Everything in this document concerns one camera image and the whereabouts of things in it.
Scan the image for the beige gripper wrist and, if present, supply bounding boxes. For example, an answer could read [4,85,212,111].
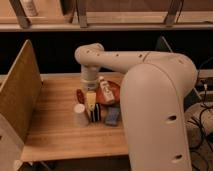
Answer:
[81,65,100,111]

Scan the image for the white ceramic cup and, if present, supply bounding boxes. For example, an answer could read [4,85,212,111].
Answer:
[74,104,89,127]

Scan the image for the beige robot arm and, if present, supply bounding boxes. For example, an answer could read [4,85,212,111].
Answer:
[75,43,197,171]

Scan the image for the black white striped eraser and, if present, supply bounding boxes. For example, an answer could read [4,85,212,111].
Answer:
[90,103,101,122]

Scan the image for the red brown oval object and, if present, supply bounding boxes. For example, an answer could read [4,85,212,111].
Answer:
[76,89,85,104]

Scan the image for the white bottle on plate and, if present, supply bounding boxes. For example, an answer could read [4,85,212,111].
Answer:
[99,76,115,104]

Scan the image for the brown round plate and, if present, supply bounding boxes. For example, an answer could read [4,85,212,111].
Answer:
[96,81,120,105]

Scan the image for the blue sponge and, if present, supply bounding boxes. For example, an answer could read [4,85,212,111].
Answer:
[105,107,120,126]

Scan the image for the left wooden side panel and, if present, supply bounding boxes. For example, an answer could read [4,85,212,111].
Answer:
[0,40,42,171]

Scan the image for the right dark side panel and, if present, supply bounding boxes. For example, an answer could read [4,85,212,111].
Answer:
[155,36,172,52]

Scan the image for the white bottle on shelf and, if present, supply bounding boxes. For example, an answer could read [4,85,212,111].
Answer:
[23,0,38,17]

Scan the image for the wooden background shelf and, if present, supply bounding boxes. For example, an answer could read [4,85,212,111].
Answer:
[0,0,213,32]

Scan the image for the black cables on floor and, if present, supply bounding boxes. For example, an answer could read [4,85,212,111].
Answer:
[185,56,213,171]

